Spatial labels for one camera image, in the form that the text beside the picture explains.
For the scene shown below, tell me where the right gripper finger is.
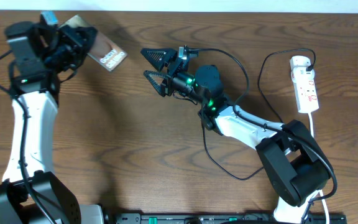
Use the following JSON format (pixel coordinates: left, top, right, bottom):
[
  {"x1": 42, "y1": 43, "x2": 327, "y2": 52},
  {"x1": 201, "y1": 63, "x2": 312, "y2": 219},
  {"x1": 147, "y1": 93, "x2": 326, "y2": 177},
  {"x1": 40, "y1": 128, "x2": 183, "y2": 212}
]
[
  {"x1": 140, "y1": 48, "x2": 177, "y2": 72},
  {"x1": 143, "y1": 70, "x2": 167, "y2": 95}
]

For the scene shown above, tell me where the black charger cable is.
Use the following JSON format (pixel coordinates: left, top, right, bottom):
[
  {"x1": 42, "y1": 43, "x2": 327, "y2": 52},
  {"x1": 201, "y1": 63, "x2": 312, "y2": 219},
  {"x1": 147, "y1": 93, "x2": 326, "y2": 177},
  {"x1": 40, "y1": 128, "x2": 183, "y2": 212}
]
[{"x1": 201, "y1": 48, "x2": 317, "y2": 182}]

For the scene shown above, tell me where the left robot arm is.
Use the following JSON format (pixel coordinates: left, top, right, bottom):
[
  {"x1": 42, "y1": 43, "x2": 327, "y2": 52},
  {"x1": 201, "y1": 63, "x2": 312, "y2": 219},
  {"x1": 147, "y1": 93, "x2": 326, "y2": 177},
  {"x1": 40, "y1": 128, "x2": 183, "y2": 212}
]
[{"x1": 0, "y1": 21, "x2": 104, "y2": 223}]

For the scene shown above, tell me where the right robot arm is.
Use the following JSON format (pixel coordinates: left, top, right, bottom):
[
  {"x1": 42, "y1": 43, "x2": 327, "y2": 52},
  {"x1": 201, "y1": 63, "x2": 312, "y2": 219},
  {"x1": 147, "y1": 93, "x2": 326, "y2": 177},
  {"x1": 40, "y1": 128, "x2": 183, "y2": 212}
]
[{"x1": 140, "y1": 45, "x2": 337, "y2": 223}]

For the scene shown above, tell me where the white charger adapter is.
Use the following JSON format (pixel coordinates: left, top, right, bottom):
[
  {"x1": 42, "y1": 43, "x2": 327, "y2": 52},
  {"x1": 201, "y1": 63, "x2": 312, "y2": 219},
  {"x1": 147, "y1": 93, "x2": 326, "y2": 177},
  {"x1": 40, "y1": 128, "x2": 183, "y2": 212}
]
[{"x1": 290, "y1": 55, "x2": 311, "y2": 70}]

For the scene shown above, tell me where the white power strip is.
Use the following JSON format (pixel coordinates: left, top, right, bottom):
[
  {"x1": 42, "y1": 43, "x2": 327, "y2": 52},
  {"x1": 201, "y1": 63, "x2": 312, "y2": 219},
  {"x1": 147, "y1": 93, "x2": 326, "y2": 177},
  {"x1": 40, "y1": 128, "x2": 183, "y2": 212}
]
[{"x1": 291, "y1": 67, "x2": 319, "y2": 114}]

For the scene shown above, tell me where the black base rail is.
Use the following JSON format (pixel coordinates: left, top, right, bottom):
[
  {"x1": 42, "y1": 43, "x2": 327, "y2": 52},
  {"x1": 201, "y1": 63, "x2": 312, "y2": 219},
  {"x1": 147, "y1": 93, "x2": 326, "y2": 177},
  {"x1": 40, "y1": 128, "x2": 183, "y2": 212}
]
[{"x1": 79, "y1": 212, "x2": 347, "y2": 224}]

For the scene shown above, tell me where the white power strip cord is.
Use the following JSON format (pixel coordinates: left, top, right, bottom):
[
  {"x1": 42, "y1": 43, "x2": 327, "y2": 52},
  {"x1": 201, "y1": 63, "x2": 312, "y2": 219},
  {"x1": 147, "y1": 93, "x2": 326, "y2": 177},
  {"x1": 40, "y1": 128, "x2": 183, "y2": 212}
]
[{"x1": 307, "y1": 112, "x2": 331, "y2": 224}]

